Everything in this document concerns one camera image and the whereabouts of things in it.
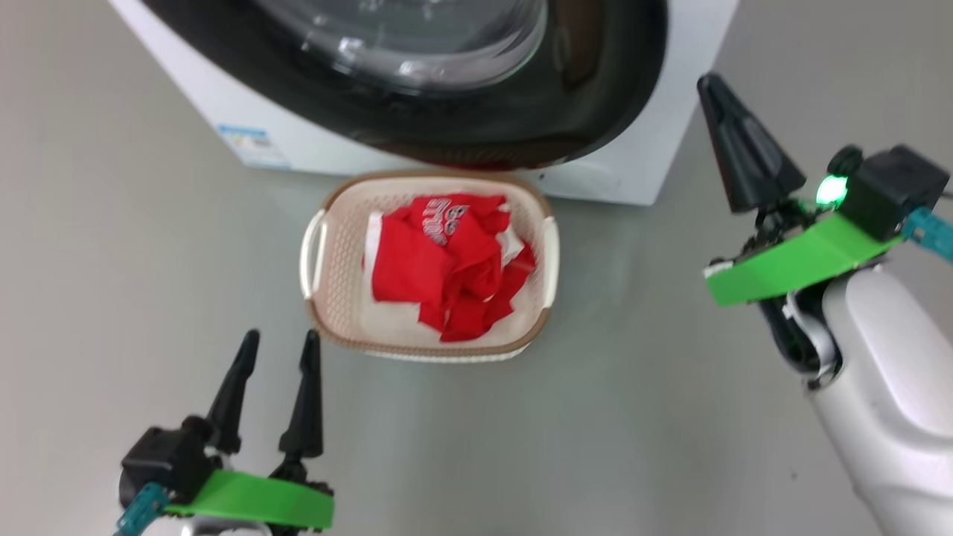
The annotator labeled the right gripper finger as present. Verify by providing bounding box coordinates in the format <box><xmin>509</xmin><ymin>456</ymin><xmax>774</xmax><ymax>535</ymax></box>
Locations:
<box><xmin>698</xmin><ymin>72</ymin><xmax>807</xmax><ymax>213</ymax></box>

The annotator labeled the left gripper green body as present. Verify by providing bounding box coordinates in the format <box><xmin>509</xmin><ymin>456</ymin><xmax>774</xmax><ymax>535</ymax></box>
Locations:
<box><xmin>165</xmin><ymin>458</ymin><xmax>336</xmax><ymax>531</ymax></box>

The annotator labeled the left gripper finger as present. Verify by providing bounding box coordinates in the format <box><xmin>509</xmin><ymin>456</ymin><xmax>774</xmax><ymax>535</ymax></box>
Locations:
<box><xmin>279</xmin><ymin>330</ymin><xmax>325</xmax><ymax>460</ymax></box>
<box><xmin>205</xmin><ymin>330</ymin><xmax>261</xmax><ymax>455</ymax></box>

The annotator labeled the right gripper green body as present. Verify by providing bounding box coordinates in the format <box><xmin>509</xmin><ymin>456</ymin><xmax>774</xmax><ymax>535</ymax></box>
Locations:
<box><xmin>704</xmin><ymin>201</ymin><xmax>905</xmax><ymax>307</ymax></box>

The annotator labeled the washing machine door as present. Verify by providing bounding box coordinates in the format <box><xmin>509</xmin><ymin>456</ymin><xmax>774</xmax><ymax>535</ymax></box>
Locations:
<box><xmin>141</xmin><ymin>0</ymin><xmax>669</xmax><ymax>170</ymax></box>

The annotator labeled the red and white garment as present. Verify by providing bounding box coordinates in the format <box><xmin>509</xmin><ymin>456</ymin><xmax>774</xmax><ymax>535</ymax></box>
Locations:
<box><xmin>363</xmin><ymin>194</ymin><xmax>537</xmax><ymax>343</ymax></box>

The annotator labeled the white front-load washing machine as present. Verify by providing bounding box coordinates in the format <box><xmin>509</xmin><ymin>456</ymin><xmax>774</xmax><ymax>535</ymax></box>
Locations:
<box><xmin>108</xmin><ymin>0</ymin><xmax>739</xmax><ymax>207</ymax></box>

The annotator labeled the cream perforated laundry basket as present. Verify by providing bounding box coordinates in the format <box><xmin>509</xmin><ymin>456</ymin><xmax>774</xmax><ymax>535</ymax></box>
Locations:
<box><xmin>300</xmin><ymin>170</ymin><xmax>561</xmax><ymax>364</ymax></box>

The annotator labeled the round white filter cover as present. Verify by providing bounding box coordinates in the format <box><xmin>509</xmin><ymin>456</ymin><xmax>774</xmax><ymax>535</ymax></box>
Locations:
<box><xmin>538</xmin><ymin>160</ymin><xmax>620</xmax><ymax>197</ymax></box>

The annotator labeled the blue energy label sticker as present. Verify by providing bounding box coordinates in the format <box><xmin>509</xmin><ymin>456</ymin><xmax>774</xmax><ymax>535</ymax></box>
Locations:
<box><xmin>218</xmin><ymin>124</ymin><xmax>291</xmax><ymax>170</ymax></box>

